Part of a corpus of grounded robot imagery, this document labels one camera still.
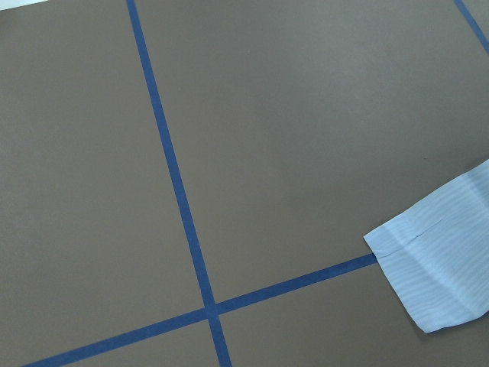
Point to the light blue button shirt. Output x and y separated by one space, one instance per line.
435 254

